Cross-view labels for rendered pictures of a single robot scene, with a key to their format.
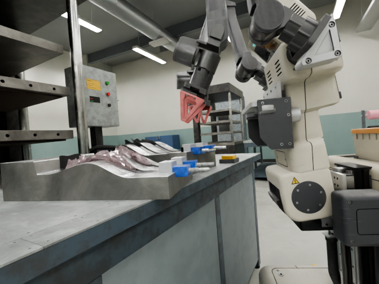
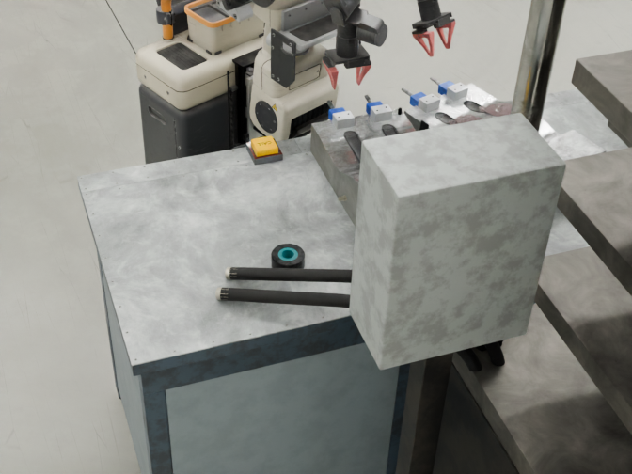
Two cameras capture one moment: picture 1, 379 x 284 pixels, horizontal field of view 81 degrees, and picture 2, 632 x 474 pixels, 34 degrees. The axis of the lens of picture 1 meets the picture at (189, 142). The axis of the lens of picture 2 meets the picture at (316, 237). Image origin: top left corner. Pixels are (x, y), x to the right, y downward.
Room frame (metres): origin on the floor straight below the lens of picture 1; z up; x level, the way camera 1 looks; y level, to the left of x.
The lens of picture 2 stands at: (2.82, 1.35, 2.46)
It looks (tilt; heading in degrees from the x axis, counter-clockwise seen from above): 40 degrees down; 219
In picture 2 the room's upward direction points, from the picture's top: 2 degrees clockwise
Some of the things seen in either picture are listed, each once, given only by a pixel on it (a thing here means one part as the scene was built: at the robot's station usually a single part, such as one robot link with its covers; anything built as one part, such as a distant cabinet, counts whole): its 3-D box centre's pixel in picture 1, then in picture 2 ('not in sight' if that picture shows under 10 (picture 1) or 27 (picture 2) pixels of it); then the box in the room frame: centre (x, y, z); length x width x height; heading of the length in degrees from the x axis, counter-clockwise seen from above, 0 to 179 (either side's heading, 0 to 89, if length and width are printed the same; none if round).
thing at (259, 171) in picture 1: (268, 152); not in sight; (5.12, -1.81, 0.46); 1.90 x 0.70 x 0.92; 153
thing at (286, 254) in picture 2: not in sight; (288, 260); (1.43, 0.15, 0.82); 0.08 x 0.08 x 0.04
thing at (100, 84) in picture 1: (99, 173); (419, 435); (1.59, 0.66, 0.74); 0.30 x 0.22 x 1.47; 150
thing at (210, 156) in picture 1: (155, 155); (390, 175); (1.05, 0.16, 0.87); 0.50 x 0.26 x 0.14; 60
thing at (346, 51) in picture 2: not in sight; (347, 46); (0.98, -0.06, 1.12); 0.10 x 0.07 x 0.07; 150
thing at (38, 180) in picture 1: (106, 171); (499, 137); (0.70, 0.27, 0.86); 0.50 x 0.26 x 0.11; 77
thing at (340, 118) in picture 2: (211, 147); (337, 114); (0.96, -0.09, 0.89); 0.13 x 0.05 x 0.05; 60
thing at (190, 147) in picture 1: (199, 150); (374, 107); (0.86, -0.04, 0.89); 0.13 x 0.05 x 0.05; 60
